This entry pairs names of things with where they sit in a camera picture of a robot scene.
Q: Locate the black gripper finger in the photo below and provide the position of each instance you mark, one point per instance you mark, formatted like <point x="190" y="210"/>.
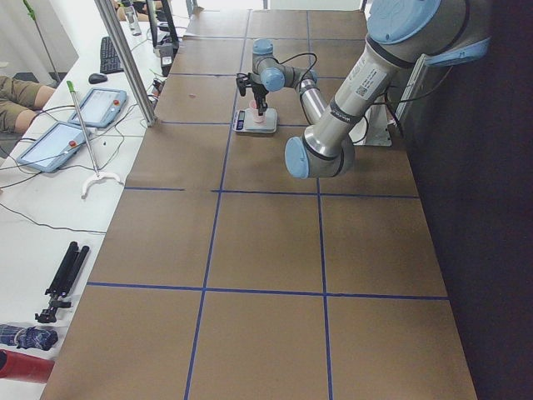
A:
<point x="263" y="105"/>
<point x="258" y="107"/>

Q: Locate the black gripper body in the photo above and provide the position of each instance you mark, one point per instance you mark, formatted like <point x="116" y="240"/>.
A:
<point x="260" y="92"/>

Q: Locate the pink paper cup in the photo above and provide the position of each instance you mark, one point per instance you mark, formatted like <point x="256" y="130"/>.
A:
<point x="257" y="117"/>

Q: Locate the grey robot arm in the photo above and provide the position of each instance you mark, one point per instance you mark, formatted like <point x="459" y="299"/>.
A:
<point x="398" y="33"/>

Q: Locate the digital kitchen scale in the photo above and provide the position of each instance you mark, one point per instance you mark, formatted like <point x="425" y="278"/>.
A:
<point x="248" y="121"/>

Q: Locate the black power adapter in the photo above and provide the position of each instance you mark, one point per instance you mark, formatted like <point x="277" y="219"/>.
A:
<point x="166" y="55"/>

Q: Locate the black computer monitor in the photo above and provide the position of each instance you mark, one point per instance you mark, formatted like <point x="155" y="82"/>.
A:
<point x="162" y="26"/>

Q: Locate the clear water bottle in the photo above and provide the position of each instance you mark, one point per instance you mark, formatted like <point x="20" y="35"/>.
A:
<point x="131" y="17"/>

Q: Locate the black computer keyboard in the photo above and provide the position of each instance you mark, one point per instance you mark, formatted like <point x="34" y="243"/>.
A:
<point x="109" y="60"/>

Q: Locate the far blue teach pendant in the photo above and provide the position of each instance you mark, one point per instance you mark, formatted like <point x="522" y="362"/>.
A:
<point x="100" y="106"/>

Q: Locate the blue teach pendant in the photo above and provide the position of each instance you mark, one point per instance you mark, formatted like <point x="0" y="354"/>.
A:
<point x="53" y="148"/>
<point x="100" y="106"/>

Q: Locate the black computer mouse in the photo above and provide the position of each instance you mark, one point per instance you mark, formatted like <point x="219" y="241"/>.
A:
<point x="96" y="78"/>

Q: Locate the near blue teach pendant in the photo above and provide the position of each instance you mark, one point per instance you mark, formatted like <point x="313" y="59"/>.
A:
<point x="53" y="148"/>

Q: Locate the seated person in brown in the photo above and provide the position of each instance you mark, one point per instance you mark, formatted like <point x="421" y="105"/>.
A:
<point x="20" y="101"/>

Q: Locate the black folded tripod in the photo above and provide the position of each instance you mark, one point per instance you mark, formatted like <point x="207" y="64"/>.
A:
<point x="62" y="282"/>

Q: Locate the blue folded umbrella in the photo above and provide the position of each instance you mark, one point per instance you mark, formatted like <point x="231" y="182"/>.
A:
<point x="28" y="337"/>

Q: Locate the red bottle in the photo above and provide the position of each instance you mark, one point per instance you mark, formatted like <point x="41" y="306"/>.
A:
<point x="25" y="368"/>

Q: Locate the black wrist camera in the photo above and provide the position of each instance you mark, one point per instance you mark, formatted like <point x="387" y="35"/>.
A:
<point x="243" y="83"/>

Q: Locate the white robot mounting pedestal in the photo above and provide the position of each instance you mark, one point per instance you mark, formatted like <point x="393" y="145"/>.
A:
<point x="372" y="130"/>

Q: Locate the aluminium frame post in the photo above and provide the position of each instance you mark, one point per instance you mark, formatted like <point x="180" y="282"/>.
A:
<point x="133" y="76"/>

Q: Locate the green-handled reacher grabber tool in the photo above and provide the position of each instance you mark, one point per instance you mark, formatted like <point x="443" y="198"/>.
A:
<point x="97" y="174"/>

